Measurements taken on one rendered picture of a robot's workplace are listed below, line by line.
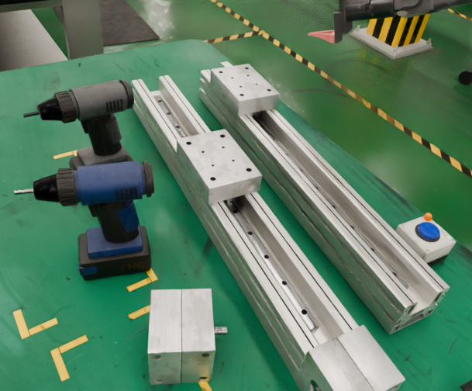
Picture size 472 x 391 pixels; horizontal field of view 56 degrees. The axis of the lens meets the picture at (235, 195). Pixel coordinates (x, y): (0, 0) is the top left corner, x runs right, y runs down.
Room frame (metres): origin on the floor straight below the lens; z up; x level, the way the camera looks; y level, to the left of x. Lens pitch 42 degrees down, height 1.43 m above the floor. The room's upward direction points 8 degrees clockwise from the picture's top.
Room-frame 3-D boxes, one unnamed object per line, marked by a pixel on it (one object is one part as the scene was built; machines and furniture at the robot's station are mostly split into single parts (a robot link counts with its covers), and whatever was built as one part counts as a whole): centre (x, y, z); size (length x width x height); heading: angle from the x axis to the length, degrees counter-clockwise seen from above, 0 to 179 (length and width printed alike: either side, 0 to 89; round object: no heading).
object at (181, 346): (0.34, 0.04, 0.83); 0.11 x 0.10 x 0.10; 101
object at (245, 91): (0.99, 0.02, 0.87); 0.16 x 0.11 x 0.07; 32
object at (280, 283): (0.68, 0.04, 0.82); 0.80 x 0.10 x 0.09; 32
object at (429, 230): (0.62, -0.38, 0.84); 0.04 x 0.04 x 0.02
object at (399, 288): (0.78, -0.12, 0.82); 0.80 x 0.10 x 0.09; 32
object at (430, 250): (0.61, -0.37, 0.81); 0.10 x 0.08 x 0.06; 122
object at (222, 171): (0.68, 0.04, 0.87); 0.16 x 0.11 x 0.07; 32
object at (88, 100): (0.70, 0.31, 0.89); 0.20 x 0.08 x 0.22; 128
